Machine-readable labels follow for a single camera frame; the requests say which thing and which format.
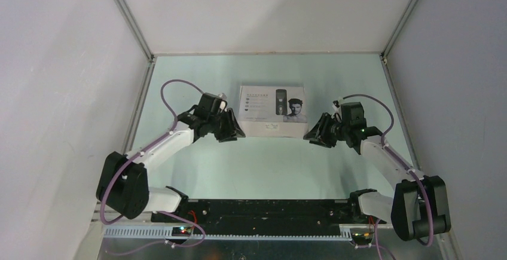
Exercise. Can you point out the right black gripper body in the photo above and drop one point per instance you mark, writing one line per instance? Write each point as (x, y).
(339, 129)

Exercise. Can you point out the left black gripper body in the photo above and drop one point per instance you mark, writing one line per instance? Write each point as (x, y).
(211, 121)

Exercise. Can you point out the white cardboard kit box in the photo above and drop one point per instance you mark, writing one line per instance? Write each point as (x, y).
(273, 111)

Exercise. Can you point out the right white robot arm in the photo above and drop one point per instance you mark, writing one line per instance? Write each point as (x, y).
(418, 207)

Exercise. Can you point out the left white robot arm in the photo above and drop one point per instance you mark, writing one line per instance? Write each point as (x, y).
(124, 182)

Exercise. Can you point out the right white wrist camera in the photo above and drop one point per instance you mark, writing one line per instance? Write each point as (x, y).
(336, 107)

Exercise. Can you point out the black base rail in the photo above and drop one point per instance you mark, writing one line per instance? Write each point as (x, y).
(271, 218)

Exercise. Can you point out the aluminium frame post right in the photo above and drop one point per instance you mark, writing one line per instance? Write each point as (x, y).
(406, 14)

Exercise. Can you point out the aluminium frame post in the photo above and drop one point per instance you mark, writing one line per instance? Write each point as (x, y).
(135, 29)
(406, 14)

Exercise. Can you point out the aluminium frame post left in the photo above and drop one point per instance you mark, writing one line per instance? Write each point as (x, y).
(135, 29)

